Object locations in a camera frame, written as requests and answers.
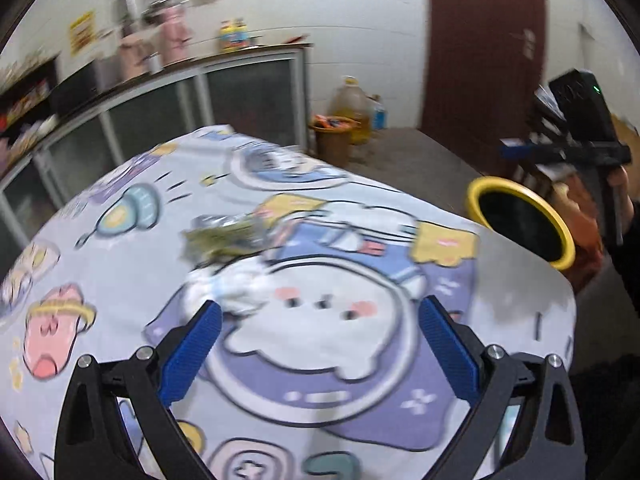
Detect white knotted tissue bundle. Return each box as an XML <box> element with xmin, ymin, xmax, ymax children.
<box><xmin>182</xmin><ymin>262</ymin><xmax>273</xmax><ymax>316</ymax></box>

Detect silver green foil wrapper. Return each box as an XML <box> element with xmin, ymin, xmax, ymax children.
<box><xmin>181</xmin><ymin>212</ymin><xmax>268</xmax><ymax>266</ymax></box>

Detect yellow rimmed black trash bin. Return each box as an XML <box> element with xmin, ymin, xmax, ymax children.
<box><xmin>466</xmin><ymin>177</ymin><xmax>576</xmax><ymax>272</ymax></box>

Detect kitchen counter cabinets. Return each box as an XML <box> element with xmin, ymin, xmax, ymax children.
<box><xmin>1</xmin><ymin>44</ymin><xmax>310</xmax><ymax>271</ymax></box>

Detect person right hand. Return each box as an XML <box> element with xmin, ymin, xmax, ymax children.
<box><xmin>608</xmin><ymin>167</ymin><xmax>634</xmax><ymax>223</ymax></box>

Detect dark red wooden door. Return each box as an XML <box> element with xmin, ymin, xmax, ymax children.
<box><xmin>421</xmin><ymin>0</ymin><xmax>546</xmax><ymax>151</ymax></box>

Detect cartoon print tablecloth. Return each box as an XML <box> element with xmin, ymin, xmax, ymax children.
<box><xmin>1</xmin><ymin>126</ymin><xmax>576</xmax><ymax>479</ymax></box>

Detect small blue water bottle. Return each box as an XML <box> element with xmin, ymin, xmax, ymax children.
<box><xmin>370</xmin><ymin>94</ymin><xmax>386</xmax><ymax>130</ymax></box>

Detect large cooking oil jug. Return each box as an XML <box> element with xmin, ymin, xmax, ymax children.
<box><xmin>329</xmin><ymin>76</ymin><xmax>371</xmax><ymax>145</ymax></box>

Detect brown waste bucket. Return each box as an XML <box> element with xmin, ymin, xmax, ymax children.
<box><xmin>309</xmin><ymin>115</ymin><xmax>357</xmax><ymax>168</ymax></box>

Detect black microwave oven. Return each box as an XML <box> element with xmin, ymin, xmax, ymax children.
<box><xmin>51</xmin><ymin>55</ymin><xmax>122</xmax><ymax>118</ymax></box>

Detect pink thermos left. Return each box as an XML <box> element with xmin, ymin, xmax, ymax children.
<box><xmin>118</xmin><ymin>32</ymin><xmax>152</xmax><ymax>81</ymax></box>

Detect pink thermos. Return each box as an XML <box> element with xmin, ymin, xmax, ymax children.
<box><xmin>118</xmin><ymin>32</ymin><xmax>152</xmax><ymax>81</ymax></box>
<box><xmin>160</xmin><ymin>6</ymin><xmax>191</xmax><ymax>65</ymax></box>

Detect black spice shelf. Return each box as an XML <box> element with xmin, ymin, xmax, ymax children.
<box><xmin>1</xmin><ymin>54</ymin><xmax>58</xmax><ymax>136</ymax></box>

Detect pink thermos right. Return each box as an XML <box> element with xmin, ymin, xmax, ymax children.
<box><xmin>160</xmin><ymin>6</ymin><xmax>191</xmax><ymax>65</ymax></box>

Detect yellow wall poster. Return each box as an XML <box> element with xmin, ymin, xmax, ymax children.
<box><xmin>68</xmin><ymin>11</ymin><xmax>96</xmax><ymax>55</ymax></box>

